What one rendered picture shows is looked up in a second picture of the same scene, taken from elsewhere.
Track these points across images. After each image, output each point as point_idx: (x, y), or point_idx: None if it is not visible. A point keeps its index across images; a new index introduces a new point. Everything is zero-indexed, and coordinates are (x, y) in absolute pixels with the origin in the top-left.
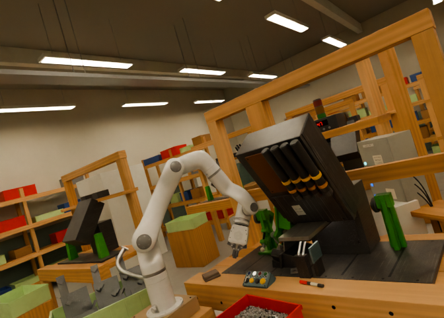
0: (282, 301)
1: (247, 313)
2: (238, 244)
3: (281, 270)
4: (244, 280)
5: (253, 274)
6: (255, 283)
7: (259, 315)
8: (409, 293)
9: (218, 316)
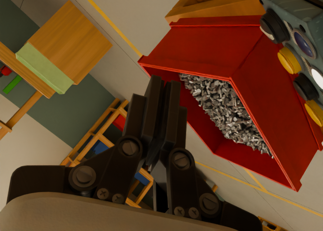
0: (279, 166)
1: (216, 91)
2: (156, 218)
3: None
4: (261, 27)
5: (312, 73)
6: (300, 71)
7: (238, 111)
8: None
9: (147, 66)
